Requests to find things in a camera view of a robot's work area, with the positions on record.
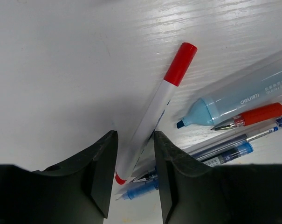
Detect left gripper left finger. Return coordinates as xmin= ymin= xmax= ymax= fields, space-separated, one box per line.
xmin=33 ymin=130 xmax=118 ymax=219

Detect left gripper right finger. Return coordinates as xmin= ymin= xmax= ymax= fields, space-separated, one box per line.
xmin=154 ymin=131 xmax=213 ymax=224

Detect red capped white marker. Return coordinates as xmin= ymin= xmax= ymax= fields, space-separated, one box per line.
xmin=115 ymin=42 xmax=197 ymax=185

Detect red gel pen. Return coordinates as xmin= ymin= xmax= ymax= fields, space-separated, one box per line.
xmin=211 ymin=103 xmax=282 ymax=131

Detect blue gel pen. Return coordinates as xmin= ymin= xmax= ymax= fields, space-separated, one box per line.
xmin=131 ymin=114 xmax=282 ymax=184

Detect blue highlighter pen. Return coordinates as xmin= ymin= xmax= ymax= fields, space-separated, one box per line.
xmin=176 ymin=50 xmax=282 ymax=129

